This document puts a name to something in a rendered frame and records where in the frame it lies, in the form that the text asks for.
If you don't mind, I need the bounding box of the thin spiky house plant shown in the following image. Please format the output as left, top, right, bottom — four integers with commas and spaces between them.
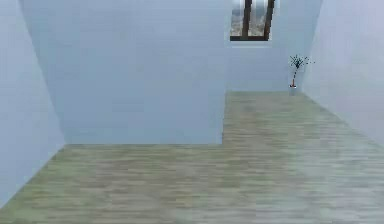
288, 54, 316, 97

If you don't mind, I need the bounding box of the dark wooden framed window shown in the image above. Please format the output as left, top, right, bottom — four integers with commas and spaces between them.
229, 0, 277, 42

